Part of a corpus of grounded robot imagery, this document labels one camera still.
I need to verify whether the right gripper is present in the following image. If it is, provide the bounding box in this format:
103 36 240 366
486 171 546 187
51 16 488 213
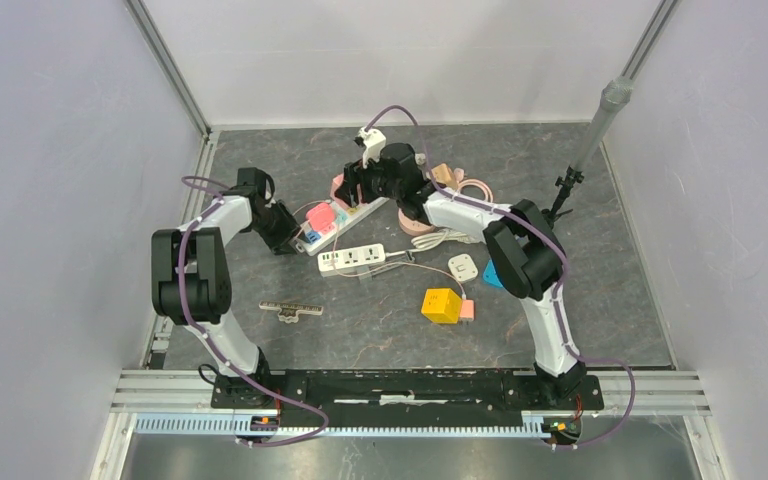
336 149 403 208

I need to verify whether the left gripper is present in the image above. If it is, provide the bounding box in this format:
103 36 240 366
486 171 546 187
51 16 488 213
247 201 308 257

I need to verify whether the long white power strip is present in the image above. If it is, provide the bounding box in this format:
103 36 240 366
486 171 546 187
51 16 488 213
294 198 387 256

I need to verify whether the tan wooden cube plug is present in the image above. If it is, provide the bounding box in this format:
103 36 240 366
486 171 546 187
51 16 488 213
431 163 458 189

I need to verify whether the white square plug adapter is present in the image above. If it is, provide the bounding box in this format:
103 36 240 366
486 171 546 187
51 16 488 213
447 253 479 283

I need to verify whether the yellow cube socket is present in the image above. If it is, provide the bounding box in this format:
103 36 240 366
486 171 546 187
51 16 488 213
420 288 463 325

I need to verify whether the blue plug adapter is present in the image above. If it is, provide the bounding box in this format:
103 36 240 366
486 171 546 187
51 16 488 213
482 260 504 289

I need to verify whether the small pink charger plug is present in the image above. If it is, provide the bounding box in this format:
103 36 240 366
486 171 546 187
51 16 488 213
459 299 475 323

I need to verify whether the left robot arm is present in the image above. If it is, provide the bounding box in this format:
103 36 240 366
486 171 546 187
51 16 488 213
150 167 302 408

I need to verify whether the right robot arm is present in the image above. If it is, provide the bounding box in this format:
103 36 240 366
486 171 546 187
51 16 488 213
335 143 586 408

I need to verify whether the pink round socket base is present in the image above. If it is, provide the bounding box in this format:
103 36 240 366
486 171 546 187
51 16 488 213
397 210 436 237

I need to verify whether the small white power strip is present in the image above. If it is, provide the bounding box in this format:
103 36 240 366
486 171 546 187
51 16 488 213
317 244 386 277

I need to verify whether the thin pink charger cable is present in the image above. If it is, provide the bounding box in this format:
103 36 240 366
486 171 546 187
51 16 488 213
291 200 468 303

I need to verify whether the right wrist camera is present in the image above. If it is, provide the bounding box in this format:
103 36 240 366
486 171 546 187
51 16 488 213
354 127 387 169

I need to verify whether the white bundled cable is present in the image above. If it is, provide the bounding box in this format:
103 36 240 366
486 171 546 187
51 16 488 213
410 227 485 252

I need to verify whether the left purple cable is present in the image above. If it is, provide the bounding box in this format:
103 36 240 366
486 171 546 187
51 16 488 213
177 175 330 449

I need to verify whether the purple cable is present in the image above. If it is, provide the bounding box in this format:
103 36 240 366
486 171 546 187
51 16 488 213
177 175 330 449
365 104 637 452

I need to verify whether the pink coiled cable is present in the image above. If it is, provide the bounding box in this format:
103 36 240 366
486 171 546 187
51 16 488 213
455 175 495 203

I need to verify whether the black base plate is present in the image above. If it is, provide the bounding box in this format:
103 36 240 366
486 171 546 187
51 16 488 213
211 368 605 427

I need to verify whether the white cable duct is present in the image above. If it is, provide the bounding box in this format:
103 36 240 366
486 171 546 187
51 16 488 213
133 413 550 440

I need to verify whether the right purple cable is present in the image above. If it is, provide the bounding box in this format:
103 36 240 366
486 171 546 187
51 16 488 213
365 104 637 452

